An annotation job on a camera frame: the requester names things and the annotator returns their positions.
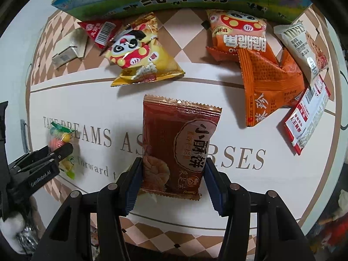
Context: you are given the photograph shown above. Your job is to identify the yellow panda snack packet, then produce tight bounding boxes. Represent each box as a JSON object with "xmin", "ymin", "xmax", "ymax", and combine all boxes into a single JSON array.
[{"xmin": 102, "ymin": 12, "xmax": 186, "ymax": 87}]

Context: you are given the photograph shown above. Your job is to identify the brown biscuit snack packet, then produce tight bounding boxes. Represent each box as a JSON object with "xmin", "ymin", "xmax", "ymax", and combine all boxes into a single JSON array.
[{"xmin": 137, "ymin": 95, "xmax": 223, "ymax": 200}]

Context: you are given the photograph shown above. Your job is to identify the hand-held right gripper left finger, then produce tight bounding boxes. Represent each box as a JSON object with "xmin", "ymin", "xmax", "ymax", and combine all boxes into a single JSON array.
[{"xmin": 33, "ymin": 156, "xmax": 144, "ymax": 261}]

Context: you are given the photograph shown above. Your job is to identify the red triangular snack packet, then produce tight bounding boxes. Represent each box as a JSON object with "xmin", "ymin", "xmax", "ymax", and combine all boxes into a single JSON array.
[{"xmin": 77, "ymin": 19, "xmax": 125, "ymax": 56}]

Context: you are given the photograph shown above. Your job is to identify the checkered printed table mat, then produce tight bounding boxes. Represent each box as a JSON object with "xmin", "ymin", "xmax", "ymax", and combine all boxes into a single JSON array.
[{"xmin": 24, "ymin": 8, "xmax": 343, "ymax": 253}]

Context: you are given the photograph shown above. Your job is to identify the white cereal bar packet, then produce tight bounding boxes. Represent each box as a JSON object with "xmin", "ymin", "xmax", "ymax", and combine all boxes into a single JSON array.
[{"xmin": 273, "ymin": 20, "xmax": 329, "ymax": 83}]

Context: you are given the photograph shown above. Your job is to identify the thin cable with ring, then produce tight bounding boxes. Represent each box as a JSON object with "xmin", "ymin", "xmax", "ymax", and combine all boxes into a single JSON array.
[{"xmin": 20, "ymin": 119, "xmax": 31, "ymax": 153}]

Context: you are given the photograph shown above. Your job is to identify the colourful plastic bags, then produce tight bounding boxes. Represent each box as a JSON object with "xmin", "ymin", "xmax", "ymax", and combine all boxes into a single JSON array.
[{"xmin": 307, "ymin": 187, "xmax": 348, "ymax": 253}]

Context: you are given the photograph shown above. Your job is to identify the clear colourful candy packet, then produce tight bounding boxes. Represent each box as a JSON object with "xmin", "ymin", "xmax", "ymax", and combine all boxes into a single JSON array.
[{"xmin": 47, "ymin": 122, "xmax": 77, "ymax": 180}]

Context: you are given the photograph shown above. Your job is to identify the red and white snack packet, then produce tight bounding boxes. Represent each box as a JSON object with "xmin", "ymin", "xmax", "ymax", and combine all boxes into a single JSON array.
[{"xmin": 284, "ymin": 75, "xmax": 331, "ymax": 156}]

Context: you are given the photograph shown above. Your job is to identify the orange panda snack packet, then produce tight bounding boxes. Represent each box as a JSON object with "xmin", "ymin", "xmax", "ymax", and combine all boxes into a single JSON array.
[{"xmin": 205, "ymin": 9, "xmax": 279, "ymax": 63}]

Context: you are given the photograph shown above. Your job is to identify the plain orange snack packet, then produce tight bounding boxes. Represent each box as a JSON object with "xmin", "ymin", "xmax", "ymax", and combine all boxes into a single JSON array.
[{"xmin": 238, "ymin": 47, "xmax": 306, "ymax": 127}]

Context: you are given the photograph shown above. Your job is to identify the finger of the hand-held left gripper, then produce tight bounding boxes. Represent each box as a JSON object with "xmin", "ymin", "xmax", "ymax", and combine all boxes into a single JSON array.
[{"xmin": 8, "ymin": 143, "xmax": 74, "ymax": 173}]

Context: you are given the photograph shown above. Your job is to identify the crumpled silver foil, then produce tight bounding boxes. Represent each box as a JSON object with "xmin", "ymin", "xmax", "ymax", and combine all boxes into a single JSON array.
[{"xmin": 16, "ymin": 220, "xmax": 41, "ymax": 256}]

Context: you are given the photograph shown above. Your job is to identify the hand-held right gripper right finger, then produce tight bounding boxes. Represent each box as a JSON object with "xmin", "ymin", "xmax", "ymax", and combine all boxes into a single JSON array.
[{"xmin": 204, "ymin": 158, "xmax": 316, "ymax": 261}]

